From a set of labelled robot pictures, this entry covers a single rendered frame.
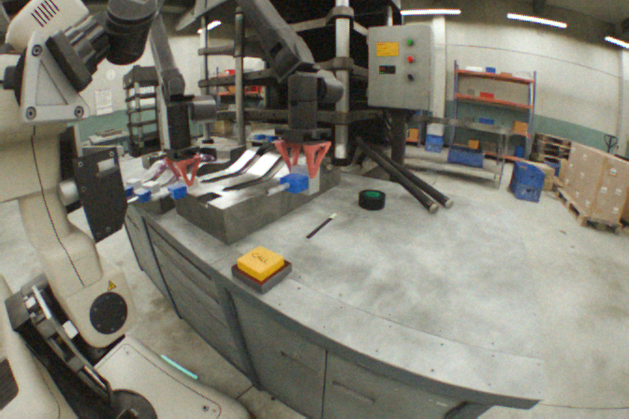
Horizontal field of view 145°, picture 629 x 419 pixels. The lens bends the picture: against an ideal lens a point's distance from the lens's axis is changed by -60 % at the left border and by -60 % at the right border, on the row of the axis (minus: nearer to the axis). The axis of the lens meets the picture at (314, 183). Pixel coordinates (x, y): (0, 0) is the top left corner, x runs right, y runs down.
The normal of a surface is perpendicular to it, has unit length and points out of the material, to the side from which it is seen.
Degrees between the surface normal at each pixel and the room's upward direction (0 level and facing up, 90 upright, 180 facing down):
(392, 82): 90
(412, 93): 90
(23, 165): 90
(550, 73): 90
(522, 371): 0
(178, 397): 0
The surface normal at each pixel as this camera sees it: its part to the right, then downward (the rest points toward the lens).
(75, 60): 0.95, 0.10
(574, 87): -0.60, 0.26
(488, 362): 0.00, -0.95
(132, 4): 0.65, -0.26
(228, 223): 0.83, 0.18
